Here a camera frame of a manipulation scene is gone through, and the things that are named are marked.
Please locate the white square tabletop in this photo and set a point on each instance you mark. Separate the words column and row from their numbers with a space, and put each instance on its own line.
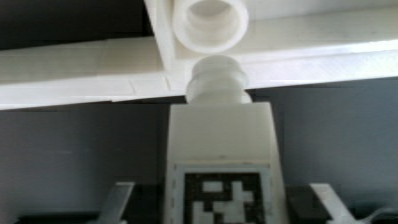
column 214, row 30

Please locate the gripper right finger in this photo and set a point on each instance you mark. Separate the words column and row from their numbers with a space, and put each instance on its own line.
column 340, row 214

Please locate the white U-shaped obstacle fence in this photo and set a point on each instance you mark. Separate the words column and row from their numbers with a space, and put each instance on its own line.
column 79, row 73

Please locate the white table leg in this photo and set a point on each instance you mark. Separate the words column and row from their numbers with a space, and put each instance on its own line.
column 225, row 186

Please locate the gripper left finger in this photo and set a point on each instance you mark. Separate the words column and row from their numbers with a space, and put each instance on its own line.
column 116, row 202

